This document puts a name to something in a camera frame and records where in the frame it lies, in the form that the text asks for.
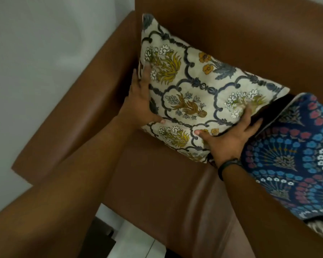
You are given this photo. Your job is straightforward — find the black furniture piece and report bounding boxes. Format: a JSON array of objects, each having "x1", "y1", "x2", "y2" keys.
[{"x1": 78, "y1": 216, "x2": 117, "y2": 258}]

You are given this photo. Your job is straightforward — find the person's left hand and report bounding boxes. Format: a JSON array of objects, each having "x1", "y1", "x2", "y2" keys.
[{"x1": 118, "y1": 64, "x2": 166, "y2": 130}]

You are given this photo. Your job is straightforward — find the white floral patterned cushion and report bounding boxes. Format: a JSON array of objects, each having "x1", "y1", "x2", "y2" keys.
[{"x1": 138, "y1": 13, "x2": 290, "y2": 164}]

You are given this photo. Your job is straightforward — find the blue mandala patterned cushion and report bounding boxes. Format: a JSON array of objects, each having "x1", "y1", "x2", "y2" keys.
[{"x1": 241, "y1": 92, "x2": 323, "y2": 221}]

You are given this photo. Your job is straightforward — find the brown leather sofa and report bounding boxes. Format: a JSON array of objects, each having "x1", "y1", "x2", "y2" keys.
[{"x1": 11, "y1": 0, "x2": 323, "y2": 258}]

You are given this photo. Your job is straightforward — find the person's right forearm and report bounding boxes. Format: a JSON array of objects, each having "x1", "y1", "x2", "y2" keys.
[{"x1": 220, "y1": 163, "x2": 323, "y2": 258}]

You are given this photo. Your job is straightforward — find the person's left forearm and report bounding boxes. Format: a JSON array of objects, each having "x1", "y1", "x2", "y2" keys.
[{"x1": 0, "y1": 117, "x2": 135, "y2": 258}]

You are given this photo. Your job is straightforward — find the person's right hand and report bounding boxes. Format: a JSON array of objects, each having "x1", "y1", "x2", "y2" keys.
[{"x1": 195, "y1": 107, "x2": 263, "y2": 168}]

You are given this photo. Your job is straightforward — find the black wristband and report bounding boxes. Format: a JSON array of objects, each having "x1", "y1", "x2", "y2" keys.
[{"x1": 217, "y1": 158, "x2": 244, "y2": 181}]

